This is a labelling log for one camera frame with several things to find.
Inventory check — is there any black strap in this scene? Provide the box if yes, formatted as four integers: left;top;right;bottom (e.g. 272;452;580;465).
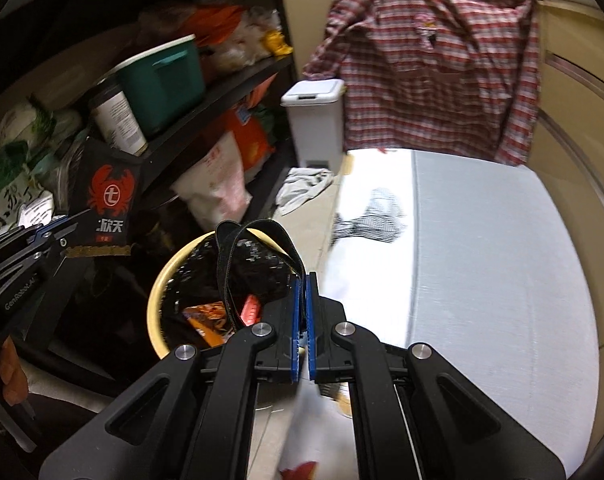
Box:
215;218;307;331

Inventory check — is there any orange plastic bag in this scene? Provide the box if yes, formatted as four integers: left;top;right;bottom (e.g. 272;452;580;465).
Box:
183;301;232;348

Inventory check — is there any yellow rimmed trash bin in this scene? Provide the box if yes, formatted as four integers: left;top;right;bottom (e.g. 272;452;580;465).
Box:
146;219;305;359

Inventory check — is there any white paper with drawing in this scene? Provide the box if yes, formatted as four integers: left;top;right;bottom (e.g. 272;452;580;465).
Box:
275;150;415;479

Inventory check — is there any pink white plastic bag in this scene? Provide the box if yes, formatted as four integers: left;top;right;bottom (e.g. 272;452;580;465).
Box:
172;131;252;231

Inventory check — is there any left black gripper tool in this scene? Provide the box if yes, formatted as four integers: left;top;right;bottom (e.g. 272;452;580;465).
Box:
0;210;88;339

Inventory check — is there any black crab logo bag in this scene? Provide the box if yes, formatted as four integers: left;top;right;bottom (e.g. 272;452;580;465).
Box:
67;138;141;258

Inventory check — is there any grey cloth on floor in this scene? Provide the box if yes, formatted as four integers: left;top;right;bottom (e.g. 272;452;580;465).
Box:
276;168;334;216

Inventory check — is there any white label bottle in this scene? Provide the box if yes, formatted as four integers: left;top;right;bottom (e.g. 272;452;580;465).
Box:
91;78;148;156

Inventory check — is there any black metal shelving rack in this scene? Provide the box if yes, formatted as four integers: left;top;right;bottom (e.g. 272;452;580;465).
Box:
0;0;295;396

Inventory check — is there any white lidded plastic bin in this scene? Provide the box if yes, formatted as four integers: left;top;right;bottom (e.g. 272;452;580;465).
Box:
281;79;345;174

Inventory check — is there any green plastic storage box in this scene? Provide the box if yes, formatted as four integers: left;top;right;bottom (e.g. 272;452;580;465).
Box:
111;35;205;133

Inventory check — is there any red plaid shirt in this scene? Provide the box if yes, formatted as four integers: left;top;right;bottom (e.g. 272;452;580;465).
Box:
303;0;540;166

